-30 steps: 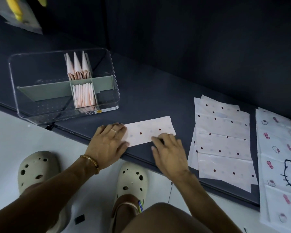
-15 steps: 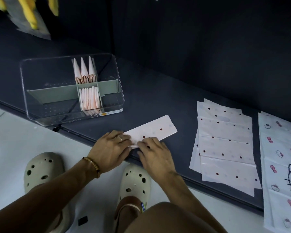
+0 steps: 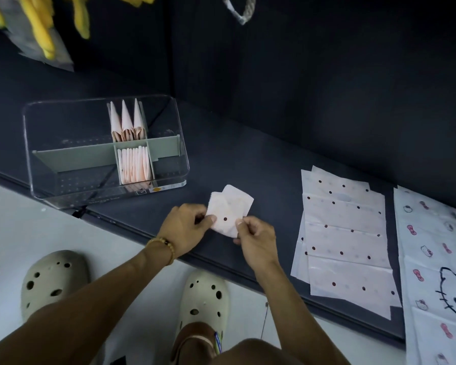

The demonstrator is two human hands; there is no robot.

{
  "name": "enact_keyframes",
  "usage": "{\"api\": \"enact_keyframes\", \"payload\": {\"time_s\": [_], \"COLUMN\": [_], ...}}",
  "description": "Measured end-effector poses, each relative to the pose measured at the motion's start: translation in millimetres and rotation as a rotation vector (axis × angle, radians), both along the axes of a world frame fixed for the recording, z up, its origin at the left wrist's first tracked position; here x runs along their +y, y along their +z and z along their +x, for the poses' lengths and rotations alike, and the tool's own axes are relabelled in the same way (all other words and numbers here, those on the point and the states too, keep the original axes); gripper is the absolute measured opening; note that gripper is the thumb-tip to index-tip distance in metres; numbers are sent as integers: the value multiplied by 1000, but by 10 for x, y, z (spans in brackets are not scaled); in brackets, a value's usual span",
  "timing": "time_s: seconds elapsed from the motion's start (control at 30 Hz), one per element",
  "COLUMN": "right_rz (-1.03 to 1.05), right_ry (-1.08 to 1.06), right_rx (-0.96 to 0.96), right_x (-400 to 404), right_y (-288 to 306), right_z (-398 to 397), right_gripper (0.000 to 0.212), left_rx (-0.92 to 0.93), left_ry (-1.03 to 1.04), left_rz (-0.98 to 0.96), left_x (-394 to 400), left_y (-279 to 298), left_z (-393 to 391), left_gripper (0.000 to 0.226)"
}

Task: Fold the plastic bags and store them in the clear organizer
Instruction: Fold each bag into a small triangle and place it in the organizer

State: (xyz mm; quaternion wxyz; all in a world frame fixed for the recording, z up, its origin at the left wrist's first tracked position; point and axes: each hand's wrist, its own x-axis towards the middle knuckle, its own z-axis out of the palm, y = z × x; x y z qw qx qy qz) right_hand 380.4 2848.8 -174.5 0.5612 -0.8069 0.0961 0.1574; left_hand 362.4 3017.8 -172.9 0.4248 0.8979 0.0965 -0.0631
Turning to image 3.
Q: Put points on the small black square object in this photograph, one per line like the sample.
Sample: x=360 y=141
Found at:
x=118 y=361

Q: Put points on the cream left clog shoe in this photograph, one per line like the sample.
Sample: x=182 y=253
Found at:
x=53 y=277

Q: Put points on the cream clog shoe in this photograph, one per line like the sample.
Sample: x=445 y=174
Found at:
x=205 y=300
x=53 y=277

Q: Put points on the person's left hand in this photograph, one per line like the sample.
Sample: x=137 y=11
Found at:
x=182 y=231

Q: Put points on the person's right hand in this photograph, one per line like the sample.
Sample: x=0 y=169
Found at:
x=258 y=243

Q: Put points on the dark blue sofa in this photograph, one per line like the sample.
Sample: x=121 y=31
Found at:
x=289 y=91

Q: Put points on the person's right forearm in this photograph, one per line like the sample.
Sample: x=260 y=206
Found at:
x=304 y=323

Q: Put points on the grey plush toy yellow feet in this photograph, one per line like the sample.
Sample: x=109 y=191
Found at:
x=42 y=34

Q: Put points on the stack of polka dot bags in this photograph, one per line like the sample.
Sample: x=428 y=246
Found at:
x=346 y=239

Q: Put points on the cream right clog shoe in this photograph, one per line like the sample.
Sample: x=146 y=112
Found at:
x=205 y=300

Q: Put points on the clear plastic organizer box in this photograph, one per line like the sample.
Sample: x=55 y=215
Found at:
x=72 y=152

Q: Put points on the person's left forearm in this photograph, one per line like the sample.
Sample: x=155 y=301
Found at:
x=68 y=311

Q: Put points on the person's right leg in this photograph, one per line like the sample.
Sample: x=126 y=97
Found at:
x=243 y=353

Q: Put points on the pink bags row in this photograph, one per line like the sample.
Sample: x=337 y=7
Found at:
x=148 y=163

